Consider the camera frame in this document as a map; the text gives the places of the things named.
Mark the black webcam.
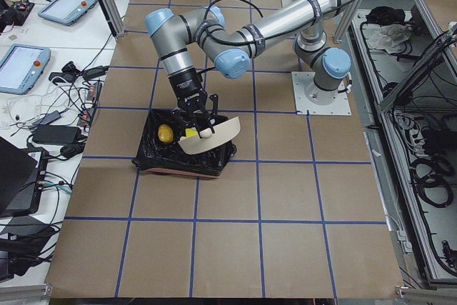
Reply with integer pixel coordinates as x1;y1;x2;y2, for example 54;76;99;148
49;61;81;84

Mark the teach pendant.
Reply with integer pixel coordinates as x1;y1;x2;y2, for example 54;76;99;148
38;0;98;26
1;44;51;95

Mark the black laptop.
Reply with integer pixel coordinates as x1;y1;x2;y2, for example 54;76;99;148
1;139;49;218

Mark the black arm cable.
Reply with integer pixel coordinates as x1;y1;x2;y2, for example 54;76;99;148
198;0;265;81

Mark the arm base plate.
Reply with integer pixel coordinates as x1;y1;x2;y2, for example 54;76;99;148
291;71;351;116

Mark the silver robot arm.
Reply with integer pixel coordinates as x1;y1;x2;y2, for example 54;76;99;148
145;0;354;131

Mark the near teach pendant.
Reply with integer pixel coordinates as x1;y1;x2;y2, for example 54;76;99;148
1;44;51;95

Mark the beige dustpan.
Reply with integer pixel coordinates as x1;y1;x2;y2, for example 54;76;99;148
179;116;241;155

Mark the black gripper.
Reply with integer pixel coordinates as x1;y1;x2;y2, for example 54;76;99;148
169;69;219;137

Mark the far teach pendant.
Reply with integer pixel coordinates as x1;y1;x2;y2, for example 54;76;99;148
38;0;98;26

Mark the yellow green sponge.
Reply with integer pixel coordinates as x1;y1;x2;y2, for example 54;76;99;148
183;128;198;138

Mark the white crumpled cloth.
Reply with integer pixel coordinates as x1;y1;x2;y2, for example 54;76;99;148
367;24;411;54

